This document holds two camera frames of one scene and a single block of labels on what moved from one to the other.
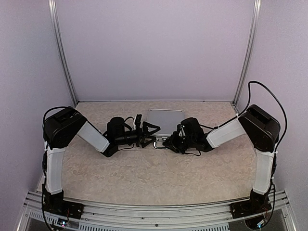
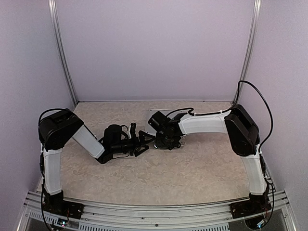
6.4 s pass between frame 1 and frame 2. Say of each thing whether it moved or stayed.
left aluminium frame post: stayed
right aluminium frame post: stayed
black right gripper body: moved
